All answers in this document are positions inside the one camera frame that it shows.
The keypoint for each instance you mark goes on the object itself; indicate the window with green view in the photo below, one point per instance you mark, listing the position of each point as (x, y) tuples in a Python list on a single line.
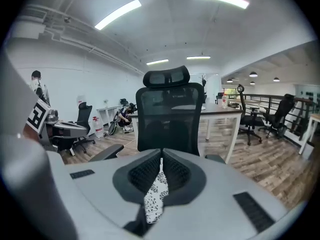
[(230, 92)]

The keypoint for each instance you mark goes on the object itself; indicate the long wooden table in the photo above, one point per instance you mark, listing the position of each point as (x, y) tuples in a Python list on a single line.
[(246, 101)]

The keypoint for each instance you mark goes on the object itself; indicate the white ceiling pipe bundle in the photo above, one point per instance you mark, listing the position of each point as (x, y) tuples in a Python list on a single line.
[(100, 52)]

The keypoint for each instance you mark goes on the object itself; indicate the dark wooden table white legs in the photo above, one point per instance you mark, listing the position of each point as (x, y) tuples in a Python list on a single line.
[(220, 110)]

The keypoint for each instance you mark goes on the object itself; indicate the white low shelf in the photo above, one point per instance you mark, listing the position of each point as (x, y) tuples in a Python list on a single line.
[(107, 109)]

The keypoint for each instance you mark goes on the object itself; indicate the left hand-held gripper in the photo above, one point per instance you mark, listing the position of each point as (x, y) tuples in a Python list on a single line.
[(37, 116)]

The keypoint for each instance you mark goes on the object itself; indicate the white air conditioner unit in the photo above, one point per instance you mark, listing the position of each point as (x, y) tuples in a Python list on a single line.
[(31, 24)]

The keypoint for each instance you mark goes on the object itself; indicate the white wall display panel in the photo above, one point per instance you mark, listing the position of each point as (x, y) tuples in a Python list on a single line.
[(307, 94)]

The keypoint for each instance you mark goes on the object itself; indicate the small potted plant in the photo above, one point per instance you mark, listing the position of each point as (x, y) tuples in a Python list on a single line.
[(106, 104)]

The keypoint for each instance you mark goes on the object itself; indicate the black coat stand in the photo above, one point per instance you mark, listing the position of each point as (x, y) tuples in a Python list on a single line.
[(203, 82)]

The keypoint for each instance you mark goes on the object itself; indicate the black mesh chair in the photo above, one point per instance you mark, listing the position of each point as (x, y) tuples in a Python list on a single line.
[(172, 144)]

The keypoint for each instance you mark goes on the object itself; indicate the dark ceiling dome camera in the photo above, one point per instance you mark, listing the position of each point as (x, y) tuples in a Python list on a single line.
[(67, 20)]

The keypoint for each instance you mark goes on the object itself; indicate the clear water jug red label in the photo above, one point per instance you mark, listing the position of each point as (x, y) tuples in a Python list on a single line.
[(98, 129)]

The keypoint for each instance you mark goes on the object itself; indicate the clear bottle red label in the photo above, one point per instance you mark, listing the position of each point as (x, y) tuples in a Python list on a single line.
[(224, 102)]

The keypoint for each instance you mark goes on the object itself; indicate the person's left forearm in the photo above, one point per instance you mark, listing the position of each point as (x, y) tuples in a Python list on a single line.
[(30, 132)]

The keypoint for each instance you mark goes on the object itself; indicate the white wall notice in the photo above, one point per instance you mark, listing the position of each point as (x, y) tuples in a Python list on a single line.
[(80, 99)]

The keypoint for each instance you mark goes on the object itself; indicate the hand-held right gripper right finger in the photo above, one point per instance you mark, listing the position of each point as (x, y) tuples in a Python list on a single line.
[(212, 184)]

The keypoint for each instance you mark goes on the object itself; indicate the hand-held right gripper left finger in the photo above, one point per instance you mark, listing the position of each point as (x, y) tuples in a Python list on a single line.
[(100, 184)]

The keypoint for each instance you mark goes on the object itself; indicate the black white floral cushion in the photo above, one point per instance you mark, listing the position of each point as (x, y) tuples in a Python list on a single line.
[(156, 196)]

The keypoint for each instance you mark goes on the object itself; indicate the grey black bag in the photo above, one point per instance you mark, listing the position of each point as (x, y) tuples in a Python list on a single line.
[(113, 125)]

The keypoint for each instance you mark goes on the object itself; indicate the black metal railing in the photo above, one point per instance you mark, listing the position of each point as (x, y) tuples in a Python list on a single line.
[(265, 97)]

